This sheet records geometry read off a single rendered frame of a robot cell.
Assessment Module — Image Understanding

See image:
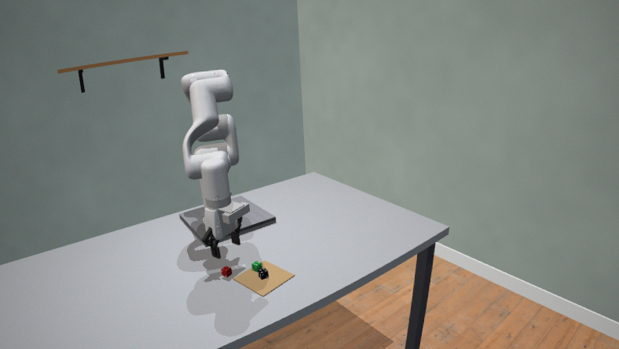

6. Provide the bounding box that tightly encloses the tan square mat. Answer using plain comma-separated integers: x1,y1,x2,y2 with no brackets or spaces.
233,260,295,297

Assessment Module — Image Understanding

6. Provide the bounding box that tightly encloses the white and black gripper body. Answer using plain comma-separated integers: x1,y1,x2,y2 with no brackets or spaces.
204,206,238,241

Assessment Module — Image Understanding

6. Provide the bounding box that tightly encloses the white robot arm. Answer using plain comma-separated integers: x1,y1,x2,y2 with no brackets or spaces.
181,70,250,224

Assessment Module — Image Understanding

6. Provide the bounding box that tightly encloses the red die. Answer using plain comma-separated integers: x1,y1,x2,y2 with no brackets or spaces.
222,266,232,277

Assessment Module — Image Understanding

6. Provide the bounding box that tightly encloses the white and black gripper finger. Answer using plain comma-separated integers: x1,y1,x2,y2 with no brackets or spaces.
202,227,221,259
231,217,242,245

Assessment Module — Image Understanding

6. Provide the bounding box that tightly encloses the black die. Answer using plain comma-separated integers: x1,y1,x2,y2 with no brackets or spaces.
258,268,269,280

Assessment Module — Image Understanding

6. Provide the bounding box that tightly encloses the green die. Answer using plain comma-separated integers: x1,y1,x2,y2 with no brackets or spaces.
252,261,262,272

